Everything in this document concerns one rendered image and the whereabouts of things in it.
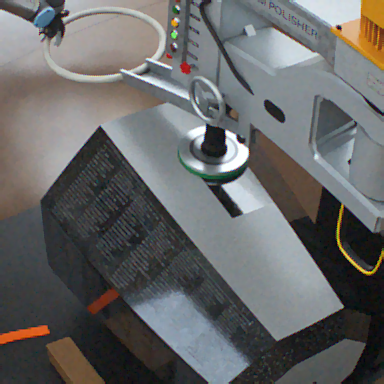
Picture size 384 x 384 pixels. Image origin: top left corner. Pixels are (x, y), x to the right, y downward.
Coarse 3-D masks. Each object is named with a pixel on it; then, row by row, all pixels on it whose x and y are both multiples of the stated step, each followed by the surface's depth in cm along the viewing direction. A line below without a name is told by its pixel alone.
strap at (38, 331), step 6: (24, 330) 330; (30, 330) 331; (36, 330) 331; (42, 330) 332; (48, 330) 332; (0, 336) 326; (6, 336) 326; (12, 336) 327; (18, 336) 328; (24, 336) 328; (30, 336) 329; (0, 342) 323; (6, 342) 324
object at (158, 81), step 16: (160, 64) 298; (128, 80) 297; (144, 80) 288; (160, 80) 297; (160, 96) 284; (176, 96) 277; (192, 112) 273; (208, 112) 266; (224, 128) 263; (256, 128) 252; (256, 144) 253
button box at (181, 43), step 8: (184, 0) 236; (168, 8) 245; (184, 8) 238; (168, 16) 247; (176, 16) 244; (184, 16) 240; (168, 24) 249; (184, 24) 243; (168, 32) 251; (184, 32) 245; (168, 40) 253; (176, 40) 250; (184, 40) 247; (168, 48) 255; (184, 48) 250; (176, 56) 254; (184, 56) 252
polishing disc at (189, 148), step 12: (192, 132) 289; (204, 132) 289; (228, 132) 290; (180, 144) 285; (192, 144) 285; (228, 144) 286; (240, 144) 286; (180, 156) 282; (192, 156) 281; (204, 156) 281; (228, 156) 282; (240, 156) 282; (192, 168) 279; (204, 168) 278; (216, 168) 278; (228, 168) 278
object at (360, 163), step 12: (360, 132) 207; (360, 144) 209; (372, 144) 204; (360, 156) 210; (372, 156) 206; (360, 168) 212; (372, 168) 208; (360, 180) 214; (372, 180) 211; (372, 192) 213
